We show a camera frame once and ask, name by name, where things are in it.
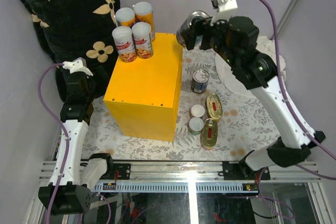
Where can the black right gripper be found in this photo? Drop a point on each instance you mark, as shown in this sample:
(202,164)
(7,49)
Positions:
(196,25)

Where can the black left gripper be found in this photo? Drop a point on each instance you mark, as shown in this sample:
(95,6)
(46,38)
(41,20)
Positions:
(102,84)

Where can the blue round tin can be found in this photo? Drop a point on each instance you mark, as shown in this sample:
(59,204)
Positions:
(185,34)

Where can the dark round tin can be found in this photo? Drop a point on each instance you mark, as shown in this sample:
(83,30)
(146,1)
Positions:
(200,80)

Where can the orange lidded front can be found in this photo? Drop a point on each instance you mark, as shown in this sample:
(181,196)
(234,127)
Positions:
(144,13)

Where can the red white lidded can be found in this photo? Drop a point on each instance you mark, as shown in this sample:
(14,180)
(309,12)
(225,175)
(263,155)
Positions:
(123,40)

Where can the orange blue lidded can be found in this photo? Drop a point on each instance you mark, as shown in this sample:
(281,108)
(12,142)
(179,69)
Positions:
(125,17)

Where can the black floral plush pillow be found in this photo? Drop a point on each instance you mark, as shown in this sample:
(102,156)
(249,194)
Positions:
(71,29)

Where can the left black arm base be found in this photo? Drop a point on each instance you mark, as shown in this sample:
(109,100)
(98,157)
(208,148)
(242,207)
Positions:
(118,171)

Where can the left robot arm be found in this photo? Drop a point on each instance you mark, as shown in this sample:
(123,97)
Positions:
(70,186)

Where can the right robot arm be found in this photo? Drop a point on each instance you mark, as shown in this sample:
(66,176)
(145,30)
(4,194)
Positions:
(297,138)

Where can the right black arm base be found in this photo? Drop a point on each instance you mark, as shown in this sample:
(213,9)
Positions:
(238,171)

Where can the yellow wooden shelf box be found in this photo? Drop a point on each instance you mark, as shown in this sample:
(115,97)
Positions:
(143,96)

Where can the white crumpled cloth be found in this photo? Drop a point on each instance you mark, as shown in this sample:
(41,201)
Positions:
(264,45)

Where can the upper gold oval tin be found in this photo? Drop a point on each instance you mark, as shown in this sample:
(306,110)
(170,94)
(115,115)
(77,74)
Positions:
(214,107)

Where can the gold oval tin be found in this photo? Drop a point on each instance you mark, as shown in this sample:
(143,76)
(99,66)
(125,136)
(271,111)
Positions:
(214,107)
(209,134)

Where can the brown can white lid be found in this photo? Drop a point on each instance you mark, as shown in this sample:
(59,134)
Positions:
(197,110)

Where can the floral patterned table mat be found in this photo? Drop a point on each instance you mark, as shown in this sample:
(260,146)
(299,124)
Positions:
(245,124)

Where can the grey lidded small can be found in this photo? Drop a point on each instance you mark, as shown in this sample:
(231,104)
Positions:
(195,125)

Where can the lower gold oval tin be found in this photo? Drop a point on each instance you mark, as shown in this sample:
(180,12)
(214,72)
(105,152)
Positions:
(209,134)

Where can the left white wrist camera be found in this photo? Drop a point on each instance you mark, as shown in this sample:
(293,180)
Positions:
(78,65)

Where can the aluminium frame rail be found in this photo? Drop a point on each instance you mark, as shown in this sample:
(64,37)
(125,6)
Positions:
(176,177)

